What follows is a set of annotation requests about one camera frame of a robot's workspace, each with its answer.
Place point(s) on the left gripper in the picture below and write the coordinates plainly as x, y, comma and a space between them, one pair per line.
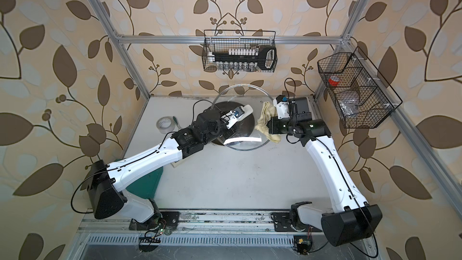
229, 130

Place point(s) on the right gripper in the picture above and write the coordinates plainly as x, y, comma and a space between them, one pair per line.
273, 124

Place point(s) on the yellow cloth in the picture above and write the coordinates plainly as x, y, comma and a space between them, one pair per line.
267, 113

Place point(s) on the glass pot lid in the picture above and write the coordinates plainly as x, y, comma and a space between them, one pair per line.
251, 94

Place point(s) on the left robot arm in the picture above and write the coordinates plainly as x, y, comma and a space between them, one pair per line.
107, 183

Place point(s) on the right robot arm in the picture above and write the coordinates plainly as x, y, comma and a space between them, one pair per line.
351, 218

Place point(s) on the brown frying pan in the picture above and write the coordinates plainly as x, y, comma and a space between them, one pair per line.
211, 124

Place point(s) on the clear tape roll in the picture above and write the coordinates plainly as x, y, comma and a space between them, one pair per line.
165, 125

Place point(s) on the socket set holder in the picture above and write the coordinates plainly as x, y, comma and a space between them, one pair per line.
257, 58

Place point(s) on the clear plastic bag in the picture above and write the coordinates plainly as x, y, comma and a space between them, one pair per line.
349, 102

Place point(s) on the green plastic case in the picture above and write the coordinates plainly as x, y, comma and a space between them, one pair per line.
146, 186

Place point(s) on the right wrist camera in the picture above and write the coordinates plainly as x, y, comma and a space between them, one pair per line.
283, 107

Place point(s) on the back wire basket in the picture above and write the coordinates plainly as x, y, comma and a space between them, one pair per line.
221, 40

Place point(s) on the side wire basket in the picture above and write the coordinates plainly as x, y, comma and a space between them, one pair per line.
378, 99

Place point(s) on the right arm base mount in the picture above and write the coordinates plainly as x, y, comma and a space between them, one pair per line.
288, 221

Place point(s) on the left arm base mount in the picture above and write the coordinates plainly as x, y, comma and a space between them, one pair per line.
164, 220

